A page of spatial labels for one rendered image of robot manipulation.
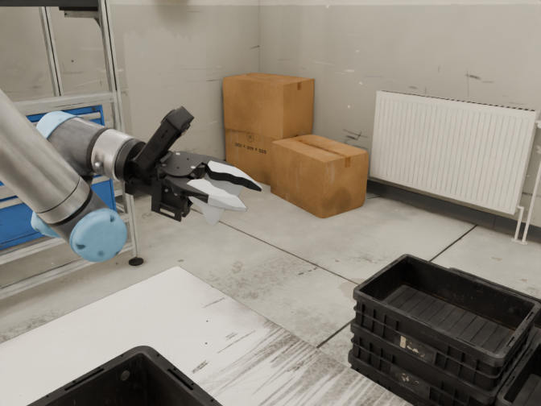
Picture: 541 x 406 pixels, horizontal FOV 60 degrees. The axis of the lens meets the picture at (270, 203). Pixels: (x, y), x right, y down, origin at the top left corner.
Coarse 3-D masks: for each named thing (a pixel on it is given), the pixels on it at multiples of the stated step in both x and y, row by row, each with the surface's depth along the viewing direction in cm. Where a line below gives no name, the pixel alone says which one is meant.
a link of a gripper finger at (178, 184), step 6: (168, 180) 67; (174, 180) 67; (180, 180) 67; (186, 180) 68; (174, 186) 67; (180, 186) 66; (186, 186) 66; (174, 192) 67; (180, 192) 66; (186, 192) 66; (192, 192) 66; (198, 192) 66; (198, 198) 67; (204, 198) 66
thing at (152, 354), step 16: (128, 352) 56; (144, 352) 56; (96, 368) 53; (112, 368) 53; (160, 368) 53; (176, 368) 53; (64, 384) 51; (80, 384) 51; (176, 384) 51; (192, 384) 51; (48, 400) 49; (208, 400) 49
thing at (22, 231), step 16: (64, 112) 210; (80, 112) 215; (96, 112) 221; (96, 176) 229; (96, 192) 232; (112, 192) 238; (0, 208) 200; (16, 208) 206; (112, 208) 241; (0, 224) 203; (16, 224) 208; (0, 240) 205; (16, 240) 210
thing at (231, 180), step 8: (208, 168) 72; (216, 168) 71; (224, 168) 72; (232, 168) 72; (208, 176) 73; (216, 176) 71; (224, 176) 71; (232, 176) 71; (240, 176) 71; (248, 176) 71; (216, 184) 74; (224, 184) 73; (232, 184) 73; (240, 184) 72; (248, 184) 71; (256, 184) 71; (232, 192) 74; (240, 192) 74
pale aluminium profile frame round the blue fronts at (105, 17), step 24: (48, 24) 255; (48, 48) 258; (120, 96) 225; (120, 120) 229; (0, 192) 196; (120, 192) 243; (120, 216) 244; (48, 240) 219; (72, 264) 231; (0, 288) 211; (24, 288) 216
